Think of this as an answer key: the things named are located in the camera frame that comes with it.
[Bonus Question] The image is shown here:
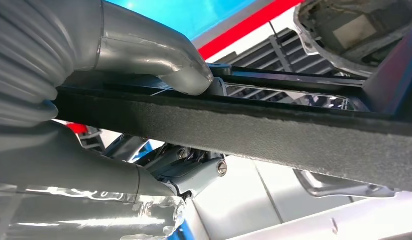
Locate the blue metal shelf rack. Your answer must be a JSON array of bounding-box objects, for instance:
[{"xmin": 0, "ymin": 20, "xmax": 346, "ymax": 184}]
[{"xmin": 104, "ymin": 0, "xmax": 412, "ymax": 117}]

